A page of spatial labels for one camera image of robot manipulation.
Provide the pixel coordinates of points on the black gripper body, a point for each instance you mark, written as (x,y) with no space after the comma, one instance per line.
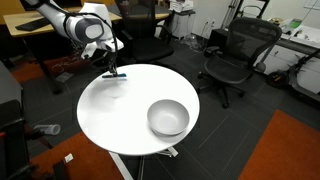
(101,58)

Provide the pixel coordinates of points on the grey power strip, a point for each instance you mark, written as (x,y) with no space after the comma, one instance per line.
(64,77)

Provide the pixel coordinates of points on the white side desk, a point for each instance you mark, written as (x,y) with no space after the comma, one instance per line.
(300,50)

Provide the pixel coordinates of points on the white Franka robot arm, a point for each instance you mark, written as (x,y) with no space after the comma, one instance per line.
(83,30)

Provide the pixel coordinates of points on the black marker with teal cap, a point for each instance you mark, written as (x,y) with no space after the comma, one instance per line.
(116,76)

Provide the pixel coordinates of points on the black mesh office chair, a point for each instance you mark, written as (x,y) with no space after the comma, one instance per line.
(230,68)

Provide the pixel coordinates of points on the white round bowl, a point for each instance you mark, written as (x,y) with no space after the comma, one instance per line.
(168,117)

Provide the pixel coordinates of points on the green box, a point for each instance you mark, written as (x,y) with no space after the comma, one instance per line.
(295,23)

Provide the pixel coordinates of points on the clear plastic cup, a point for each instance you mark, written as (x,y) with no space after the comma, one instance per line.
(49,129)

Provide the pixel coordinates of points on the black keyboard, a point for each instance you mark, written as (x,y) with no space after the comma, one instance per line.
(31,25)

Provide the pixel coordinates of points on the black electric scooter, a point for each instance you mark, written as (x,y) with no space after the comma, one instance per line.
(293,78)

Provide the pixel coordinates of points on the white printer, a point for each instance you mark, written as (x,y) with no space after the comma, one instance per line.
(180,5)

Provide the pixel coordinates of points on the white cabinet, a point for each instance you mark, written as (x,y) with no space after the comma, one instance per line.
(182,25)

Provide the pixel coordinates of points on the black equipment cabinet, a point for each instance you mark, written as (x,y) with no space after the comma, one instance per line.
(11,133)

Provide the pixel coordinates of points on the small white tag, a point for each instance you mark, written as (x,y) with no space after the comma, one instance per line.
(68,158)

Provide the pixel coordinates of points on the black padded office chair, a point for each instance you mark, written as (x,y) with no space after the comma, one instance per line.
(150,48)

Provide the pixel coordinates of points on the black floor box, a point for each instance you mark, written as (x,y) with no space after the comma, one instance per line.
(217,37)

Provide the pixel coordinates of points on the light wooden desk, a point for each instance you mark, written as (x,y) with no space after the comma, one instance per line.
(13,23)

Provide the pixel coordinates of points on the white table base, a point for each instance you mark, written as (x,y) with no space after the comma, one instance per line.
(120,165)

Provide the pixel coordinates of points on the black computer monitor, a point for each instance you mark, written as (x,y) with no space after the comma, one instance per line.
(71,2)

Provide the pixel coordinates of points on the black slanted desk leg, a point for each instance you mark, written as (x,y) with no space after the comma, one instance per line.
(51,73)

